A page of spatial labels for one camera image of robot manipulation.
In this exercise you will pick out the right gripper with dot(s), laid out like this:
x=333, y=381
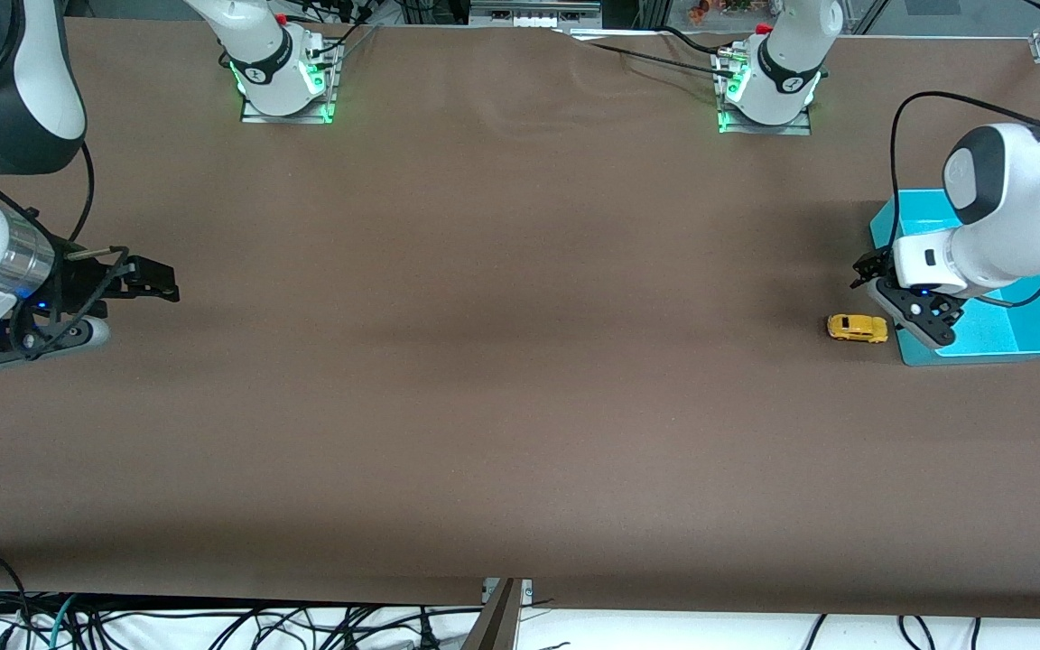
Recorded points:
x=79, y=280

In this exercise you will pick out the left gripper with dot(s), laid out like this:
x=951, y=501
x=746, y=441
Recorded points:
x=871, y=267

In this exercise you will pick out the yellow beetle toy car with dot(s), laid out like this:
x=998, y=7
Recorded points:
x=856, y=328

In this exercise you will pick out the teal plastic storage bin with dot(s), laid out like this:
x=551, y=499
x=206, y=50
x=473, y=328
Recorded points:
x=1016, y=329

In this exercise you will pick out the white connector strip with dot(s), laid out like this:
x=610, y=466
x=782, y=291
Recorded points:
x=533, y=11

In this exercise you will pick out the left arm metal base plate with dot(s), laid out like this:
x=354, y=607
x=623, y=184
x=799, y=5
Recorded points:
x=764, y=128

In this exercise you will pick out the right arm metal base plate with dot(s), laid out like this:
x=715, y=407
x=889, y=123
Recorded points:
x=287, y=113

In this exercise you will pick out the metal table edge bracket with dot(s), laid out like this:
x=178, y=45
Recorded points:
x=502, y=618

